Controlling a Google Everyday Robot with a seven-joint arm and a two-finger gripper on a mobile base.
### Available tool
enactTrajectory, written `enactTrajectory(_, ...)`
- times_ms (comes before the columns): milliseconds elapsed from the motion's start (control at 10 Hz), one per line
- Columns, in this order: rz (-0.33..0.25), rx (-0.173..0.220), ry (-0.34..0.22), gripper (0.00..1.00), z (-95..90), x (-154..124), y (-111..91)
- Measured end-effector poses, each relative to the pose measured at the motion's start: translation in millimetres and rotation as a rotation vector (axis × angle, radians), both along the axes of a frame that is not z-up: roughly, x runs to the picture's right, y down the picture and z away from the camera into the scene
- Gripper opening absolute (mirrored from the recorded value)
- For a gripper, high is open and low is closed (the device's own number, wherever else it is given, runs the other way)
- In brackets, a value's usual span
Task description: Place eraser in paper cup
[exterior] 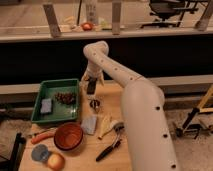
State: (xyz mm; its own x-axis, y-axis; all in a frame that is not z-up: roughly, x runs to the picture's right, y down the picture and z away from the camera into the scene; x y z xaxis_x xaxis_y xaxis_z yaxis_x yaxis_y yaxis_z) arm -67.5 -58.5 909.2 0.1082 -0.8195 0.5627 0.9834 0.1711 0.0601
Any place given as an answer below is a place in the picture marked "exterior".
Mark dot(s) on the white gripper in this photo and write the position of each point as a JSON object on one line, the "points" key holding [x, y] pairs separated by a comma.
{"points": [[94, 77]]}

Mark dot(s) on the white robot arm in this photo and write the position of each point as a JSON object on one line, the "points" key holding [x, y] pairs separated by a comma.
{"points": [[149, 141]]}

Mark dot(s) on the grey blue eraser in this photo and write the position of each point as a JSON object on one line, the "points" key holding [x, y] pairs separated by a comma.
{"points": [[89, 124]]}

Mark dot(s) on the small dark metal object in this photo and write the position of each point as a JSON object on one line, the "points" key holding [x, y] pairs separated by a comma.
{"points": [[95, 105]]}

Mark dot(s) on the brown grape bunch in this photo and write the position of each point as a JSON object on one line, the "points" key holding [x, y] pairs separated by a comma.
{"points": [[65, 98]]}

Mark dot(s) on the green plastic tray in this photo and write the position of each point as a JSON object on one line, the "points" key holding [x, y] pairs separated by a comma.
{"points": [[60, 112]]}

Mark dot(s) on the yellow banana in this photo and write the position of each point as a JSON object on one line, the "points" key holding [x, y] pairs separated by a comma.
{"points": [[105, 126]]}

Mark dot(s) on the blue sponge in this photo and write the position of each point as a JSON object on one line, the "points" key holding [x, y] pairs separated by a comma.
{"points": [[46, 106]]}

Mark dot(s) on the red apple on shelf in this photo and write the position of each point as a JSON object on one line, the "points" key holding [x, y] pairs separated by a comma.
{"points": [[87, 26]]}

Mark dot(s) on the brown wooden bowl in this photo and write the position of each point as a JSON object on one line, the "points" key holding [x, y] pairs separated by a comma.
{"points": [[68, 136]]}

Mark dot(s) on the orange carrot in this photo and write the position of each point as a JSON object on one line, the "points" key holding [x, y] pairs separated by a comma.
{"points": [[41, 137]]}

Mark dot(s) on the yellow red apple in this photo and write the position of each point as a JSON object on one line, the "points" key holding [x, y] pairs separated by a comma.
{"points": [[55, 162]]}

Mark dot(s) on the grey round lid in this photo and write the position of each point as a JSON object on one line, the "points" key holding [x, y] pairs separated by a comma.
{"points": [[40, 153]]}

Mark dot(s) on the black office chair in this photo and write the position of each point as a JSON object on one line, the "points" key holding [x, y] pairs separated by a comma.
{"points": [[165, 9]]}

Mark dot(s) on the yellow black tripod stand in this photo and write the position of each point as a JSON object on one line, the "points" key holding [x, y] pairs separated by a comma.
{"points": [[187, 126]]}

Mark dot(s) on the black chair at left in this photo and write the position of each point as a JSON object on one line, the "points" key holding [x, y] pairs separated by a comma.
{"points": [[12, 163]]}

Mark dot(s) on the black handled brush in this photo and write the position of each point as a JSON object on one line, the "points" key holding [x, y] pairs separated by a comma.
{"points": [[118, 128]]}

